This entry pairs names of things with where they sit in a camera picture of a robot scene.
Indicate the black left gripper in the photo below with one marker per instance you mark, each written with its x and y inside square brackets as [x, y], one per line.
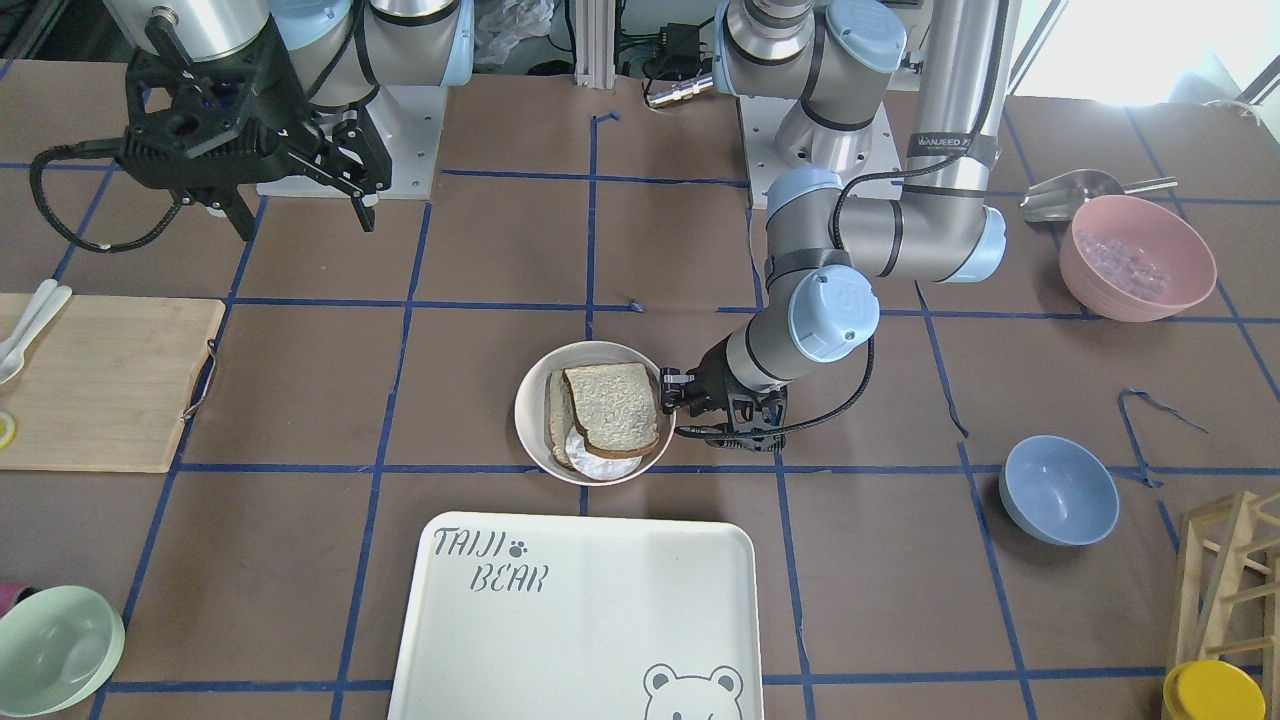
[714, 377]

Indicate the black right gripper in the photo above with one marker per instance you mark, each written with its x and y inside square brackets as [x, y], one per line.
[282, 108]

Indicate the bread slice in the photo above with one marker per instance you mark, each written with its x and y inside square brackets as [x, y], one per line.
[614, 408]
[560, 418]

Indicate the cream round plate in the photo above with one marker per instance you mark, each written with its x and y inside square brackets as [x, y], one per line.
[532, 409]

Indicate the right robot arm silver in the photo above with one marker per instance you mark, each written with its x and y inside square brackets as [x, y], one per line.
[348, 55]

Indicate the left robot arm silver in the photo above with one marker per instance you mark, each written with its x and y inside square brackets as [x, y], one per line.
[832, 226]

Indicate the bread slice on plate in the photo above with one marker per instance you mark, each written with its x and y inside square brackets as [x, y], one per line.
[560, 418]

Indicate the fake fried egg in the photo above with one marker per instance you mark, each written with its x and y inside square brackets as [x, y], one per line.
[596, 467]

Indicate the white plastic spoon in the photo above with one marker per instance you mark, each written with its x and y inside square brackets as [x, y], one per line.
[45, 304]

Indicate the wooden cutting board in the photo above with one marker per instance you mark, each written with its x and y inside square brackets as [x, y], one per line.
[108, 383]

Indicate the cream bear tray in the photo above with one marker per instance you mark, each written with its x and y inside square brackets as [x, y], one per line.
[516, 616]

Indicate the blue bowl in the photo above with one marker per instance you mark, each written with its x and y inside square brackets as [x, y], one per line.
[1058, 492]

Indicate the lemon slice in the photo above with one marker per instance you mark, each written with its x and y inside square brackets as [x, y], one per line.
[8, 429]

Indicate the black power adapter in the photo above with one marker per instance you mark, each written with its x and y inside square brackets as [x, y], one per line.
[679, 54]

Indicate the metal scoop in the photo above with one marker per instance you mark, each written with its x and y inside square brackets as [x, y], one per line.
[1057, 199]

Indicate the pink bowl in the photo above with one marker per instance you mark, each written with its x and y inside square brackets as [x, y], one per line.
[1129, 260]

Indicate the pink cloth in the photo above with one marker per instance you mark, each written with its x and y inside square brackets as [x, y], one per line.
[13, 593]

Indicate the green bowl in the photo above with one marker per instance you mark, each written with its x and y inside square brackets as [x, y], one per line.
[57, 648]

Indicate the wooden rack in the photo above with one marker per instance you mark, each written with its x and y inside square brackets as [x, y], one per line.
[1227, 558]

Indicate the yellow cup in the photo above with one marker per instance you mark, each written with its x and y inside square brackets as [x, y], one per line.
[1212, 689]

